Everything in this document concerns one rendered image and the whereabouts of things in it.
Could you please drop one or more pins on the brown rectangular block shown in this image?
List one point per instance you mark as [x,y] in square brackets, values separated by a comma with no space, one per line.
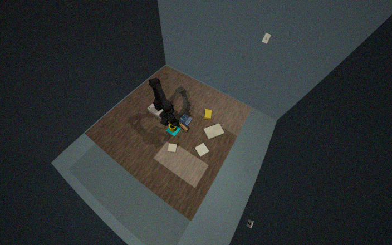
[181,125]

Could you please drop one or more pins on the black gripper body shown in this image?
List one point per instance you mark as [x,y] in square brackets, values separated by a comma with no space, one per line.
[174,124]

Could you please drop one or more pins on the yellow rectangular block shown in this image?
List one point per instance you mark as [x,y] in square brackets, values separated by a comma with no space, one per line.
[208,114]

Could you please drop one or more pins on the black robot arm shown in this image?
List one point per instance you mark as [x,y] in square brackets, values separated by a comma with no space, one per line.
[161,102]

